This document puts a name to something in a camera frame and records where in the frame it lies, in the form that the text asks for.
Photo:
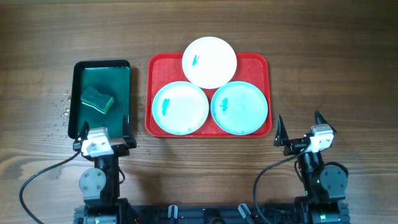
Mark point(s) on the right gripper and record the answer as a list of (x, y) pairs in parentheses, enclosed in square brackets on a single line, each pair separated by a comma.
[(280, 140)]

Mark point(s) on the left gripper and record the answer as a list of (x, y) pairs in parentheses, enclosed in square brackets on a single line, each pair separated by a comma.
[(121, 149)]

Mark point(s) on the green sponge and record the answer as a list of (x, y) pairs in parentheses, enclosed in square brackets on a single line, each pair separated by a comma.
[(93, 98)]

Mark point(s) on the light blue plate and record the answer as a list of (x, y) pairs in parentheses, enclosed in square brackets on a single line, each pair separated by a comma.
[(180, 108), (239, 108)]

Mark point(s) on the white plate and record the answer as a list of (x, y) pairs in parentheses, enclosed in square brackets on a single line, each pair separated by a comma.
[(209, 62)]

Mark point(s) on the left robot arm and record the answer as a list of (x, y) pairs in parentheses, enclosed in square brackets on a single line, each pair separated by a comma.
[(100, 185)]

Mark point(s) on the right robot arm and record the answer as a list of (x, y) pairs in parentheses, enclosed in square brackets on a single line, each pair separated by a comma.
[(324, 182)]

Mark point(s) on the black tray with green water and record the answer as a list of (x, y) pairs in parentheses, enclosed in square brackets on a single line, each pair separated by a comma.
[(109, 77)]

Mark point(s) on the red plastic tray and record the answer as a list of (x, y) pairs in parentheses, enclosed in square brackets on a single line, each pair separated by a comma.
[(165, 68)]

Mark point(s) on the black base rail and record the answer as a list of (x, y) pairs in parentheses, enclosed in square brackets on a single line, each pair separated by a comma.
[(274, 212)]

